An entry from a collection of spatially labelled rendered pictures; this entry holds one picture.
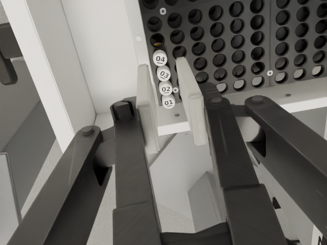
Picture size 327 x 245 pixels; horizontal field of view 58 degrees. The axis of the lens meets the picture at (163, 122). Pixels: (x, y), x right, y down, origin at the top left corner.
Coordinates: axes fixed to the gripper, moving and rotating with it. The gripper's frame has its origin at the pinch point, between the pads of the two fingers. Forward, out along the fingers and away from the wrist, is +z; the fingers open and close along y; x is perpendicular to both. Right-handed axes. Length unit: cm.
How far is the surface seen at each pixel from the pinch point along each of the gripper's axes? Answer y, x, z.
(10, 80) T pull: -13.4, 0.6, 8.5
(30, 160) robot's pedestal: -39, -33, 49
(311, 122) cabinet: 23.0, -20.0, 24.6
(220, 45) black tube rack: 6.2, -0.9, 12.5
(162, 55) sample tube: 0.2, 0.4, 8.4
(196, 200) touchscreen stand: 5, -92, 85
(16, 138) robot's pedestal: -36, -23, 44
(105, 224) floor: -45, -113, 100
